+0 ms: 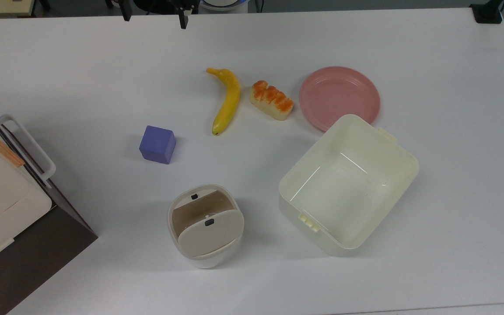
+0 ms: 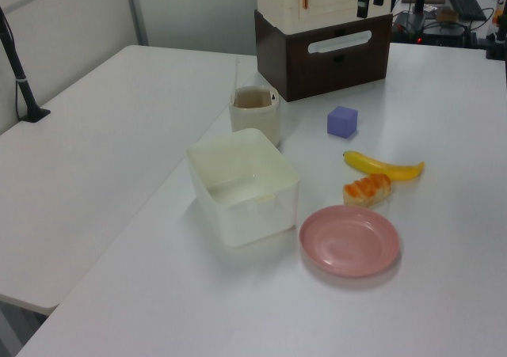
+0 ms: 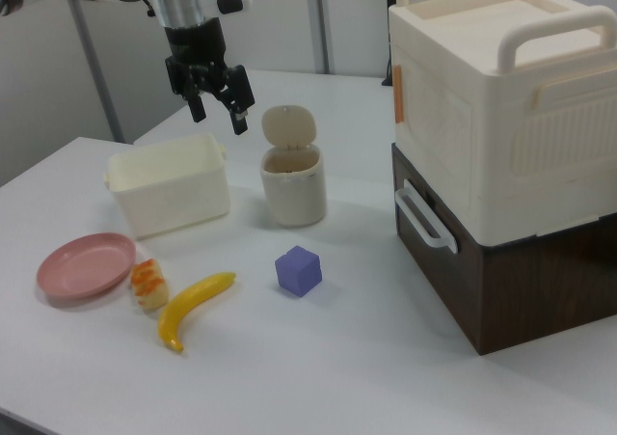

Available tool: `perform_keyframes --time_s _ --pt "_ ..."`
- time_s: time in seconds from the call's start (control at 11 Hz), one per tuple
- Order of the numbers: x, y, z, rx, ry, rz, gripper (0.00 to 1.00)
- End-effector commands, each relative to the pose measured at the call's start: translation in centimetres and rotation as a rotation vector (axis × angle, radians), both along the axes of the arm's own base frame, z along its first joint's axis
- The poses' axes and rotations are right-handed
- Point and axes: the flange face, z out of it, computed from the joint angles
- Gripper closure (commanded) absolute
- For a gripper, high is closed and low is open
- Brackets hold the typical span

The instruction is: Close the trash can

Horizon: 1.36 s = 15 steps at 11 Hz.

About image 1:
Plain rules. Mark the toy bread with orange glaze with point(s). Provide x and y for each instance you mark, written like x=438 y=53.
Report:
x=271 y=103

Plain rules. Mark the purple cube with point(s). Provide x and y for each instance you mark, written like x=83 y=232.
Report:
x=157 y=144

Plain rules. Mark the cream plastic storage bin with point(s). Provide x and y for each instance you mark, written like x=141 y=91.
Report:
x=348 y=188

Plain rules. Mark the beige trash can lid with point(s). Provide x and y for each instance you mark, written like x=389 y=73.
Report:
x=208 y=236

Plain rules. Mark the orange latch strip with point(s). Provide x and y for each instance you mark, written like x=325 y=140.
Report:
x=0 y=148

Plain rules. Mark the black table clamp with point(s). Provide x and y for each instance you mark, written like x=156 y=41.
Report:
x=487 y=13

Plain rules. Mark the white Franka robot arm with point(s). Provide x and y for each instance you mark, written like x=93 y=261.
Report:
x=223 y=3

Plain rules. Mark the dark brown wooden cabinet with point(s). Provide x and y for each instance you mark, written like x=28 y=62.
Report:
x=37 y=262

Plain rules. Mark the pink plastic plate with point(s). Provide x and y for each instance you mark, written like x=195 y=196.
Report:
x=339 y=96

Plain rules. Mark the yellow toy banana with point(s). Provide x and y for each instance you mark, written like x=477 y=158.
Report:
x=230 y=100

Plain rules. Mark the white small trash can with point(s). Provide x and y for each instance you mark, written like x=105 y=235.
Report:
x=195 y=210

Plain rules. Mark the black stand leg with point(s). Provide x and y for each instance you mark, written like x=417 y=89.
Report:
x=126 y=11

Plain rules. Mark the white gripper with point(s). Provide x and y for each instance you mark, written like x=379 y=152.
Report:
x=189 y=4

